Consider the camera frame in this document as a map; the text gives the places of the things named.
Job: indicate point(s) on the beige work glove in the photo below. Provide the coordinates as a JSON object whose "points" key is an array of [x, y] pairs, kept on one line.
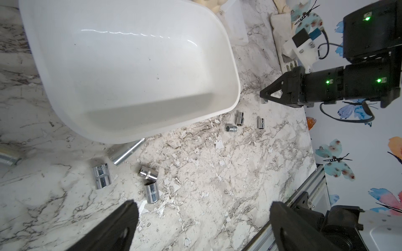
{"points": [[282, 6]]}

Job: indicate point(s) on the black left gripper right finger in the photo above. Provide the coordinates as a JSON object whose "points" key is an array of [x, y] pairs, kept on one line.
{"points": [[292, 233]]}

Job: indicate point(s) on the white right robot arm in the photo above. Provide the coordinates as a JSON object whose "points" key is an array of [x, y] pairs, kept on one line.
{"points": [[372, 43]]}

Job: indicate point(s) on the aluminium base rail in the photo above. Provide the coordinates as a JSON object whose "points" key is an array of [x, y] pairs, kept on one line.
{"points": [[312, 194]]}

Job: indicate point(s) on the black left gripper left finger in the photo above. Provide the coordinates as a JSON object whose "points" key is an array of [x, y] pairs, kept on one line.
{"points": [[114, 233]]}

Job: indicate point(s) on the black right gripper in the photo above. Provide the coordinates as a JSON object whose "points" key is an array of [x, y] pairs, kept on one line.
{"points": [[287, 89]]}

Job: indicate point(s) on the white storage box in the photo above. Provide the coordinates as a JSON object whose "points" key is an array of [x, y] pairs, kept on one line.
{"points": [[118, 71]]}

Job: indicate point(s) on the grey patterned work glove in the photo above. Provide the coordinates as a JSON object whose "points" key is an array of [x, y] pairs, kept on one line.
{"points": [[282, 34]]}

